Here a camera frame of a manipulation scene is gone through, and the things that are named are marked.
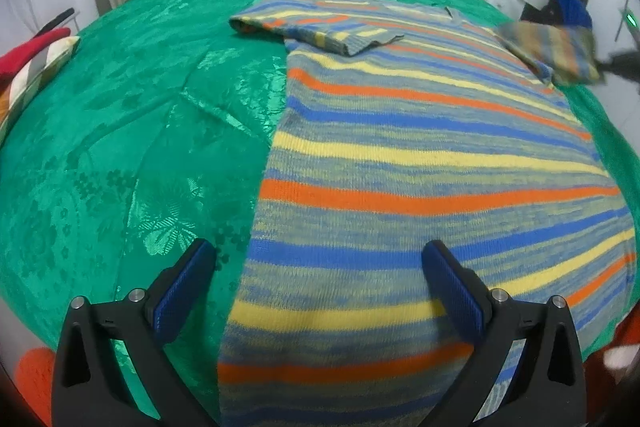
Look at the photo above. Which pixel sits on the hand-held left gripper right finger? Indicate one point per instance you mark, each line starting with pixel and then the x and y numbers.
pixel 452 292

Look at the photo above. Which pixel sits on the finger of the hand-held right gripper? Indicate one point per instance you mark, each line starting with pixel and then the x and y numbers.
pixel 622 64

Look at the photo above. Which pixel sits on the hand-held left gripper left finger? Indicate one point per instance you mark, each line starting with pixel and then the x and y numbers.
pixel 182 292

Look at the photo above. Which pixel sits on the striped knit sweater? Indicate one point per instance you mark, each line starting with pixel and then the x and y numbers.
pixel 400 157

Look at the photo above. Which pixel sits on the red and striped clothes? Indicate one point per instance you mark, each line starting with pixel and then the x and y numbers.
pixel 35 79

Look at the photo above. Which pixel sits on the blue cloth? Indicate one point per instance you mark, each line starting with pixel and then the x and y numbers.
pixel 572 9

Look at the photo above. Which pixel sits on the green patterned blanket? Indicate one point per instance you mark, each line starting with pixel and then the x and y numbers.
pixel 125 132

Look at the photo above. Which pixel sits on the orange red cloth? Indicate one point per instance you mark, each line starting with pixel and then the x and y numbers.
pixel 35 382

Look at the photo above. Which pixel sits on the red white cloth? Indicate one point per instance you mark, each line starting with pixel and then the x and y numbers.
pixel 617 357

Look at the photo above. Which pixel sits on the black stick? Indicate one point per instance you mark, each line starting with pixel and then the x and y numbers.
pixel 55 23

